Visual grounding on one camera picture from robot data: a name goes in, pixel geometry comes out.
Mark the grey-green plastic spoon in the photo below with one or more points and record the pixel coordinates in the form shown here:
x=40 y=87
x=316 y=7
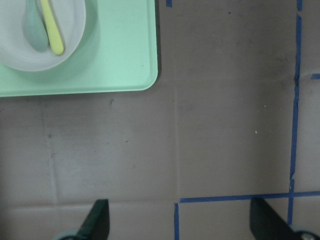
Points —
x=33 y=27

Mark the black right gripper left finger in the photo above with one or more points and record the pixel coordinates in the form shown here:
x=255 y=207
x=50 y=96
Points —
x=96 y=225

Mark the light green tray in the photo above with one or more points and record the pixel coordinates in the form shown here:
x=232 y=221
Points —
x=109 y=46

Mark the white round plate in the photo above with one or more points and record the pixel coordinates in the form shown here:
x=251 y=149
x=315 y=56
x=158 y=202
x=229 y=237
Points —
x=16 y=52

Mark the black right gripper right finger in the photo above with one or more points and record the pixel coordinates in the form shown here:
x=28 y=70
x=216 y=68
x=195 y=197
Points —
x=266 y=224

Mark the yellow plastic fork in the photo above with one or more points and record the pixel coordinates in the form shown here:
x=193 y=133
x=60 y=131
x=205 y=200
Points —
x=54 y=36

